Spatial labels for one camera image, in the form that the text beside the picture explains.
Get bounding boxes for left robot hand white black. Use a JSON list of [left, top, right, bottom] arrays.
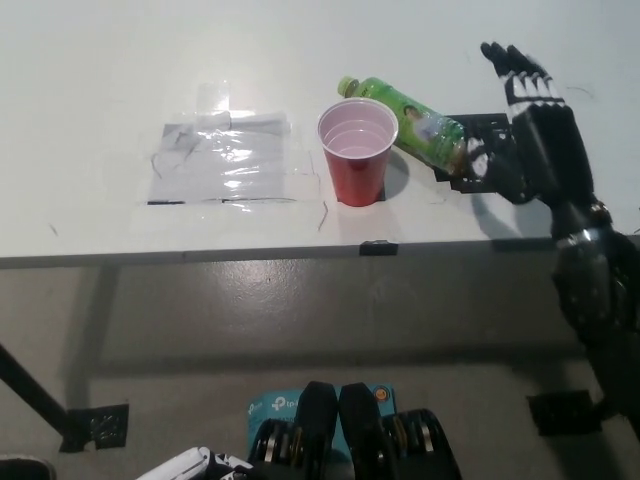
[[132, 447, 254, 480]]

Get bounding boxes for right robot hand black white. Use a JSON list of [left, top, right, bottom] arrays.
[[464, 40, 615, 242]]

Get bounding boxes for green plastic tea bottle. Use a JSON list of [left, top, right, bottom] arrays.
[[335, 75, 471, 176]]

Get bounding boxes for red plastic cup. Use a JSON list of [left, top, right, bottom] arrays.
[[317, 97, 400, 207]]

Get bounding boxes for large black tape patch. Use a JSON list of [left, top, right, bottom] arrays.
[[432, 113, 526, 195]]

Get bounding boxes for teal tp-link box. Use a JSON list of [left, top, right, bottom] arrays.
[[246, 383, 399, 456]]

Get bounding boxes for black table leg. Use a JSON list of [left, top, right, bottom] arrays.
[[0, 344, 69, 441]]

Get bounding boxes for small black tape strip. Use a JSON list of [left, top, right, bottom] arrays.
[[359, 240, 399, 257]]

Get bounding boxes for grey sheet under clear tape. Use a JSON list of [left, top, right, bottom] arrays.
[[145, 110, 315, 206]]

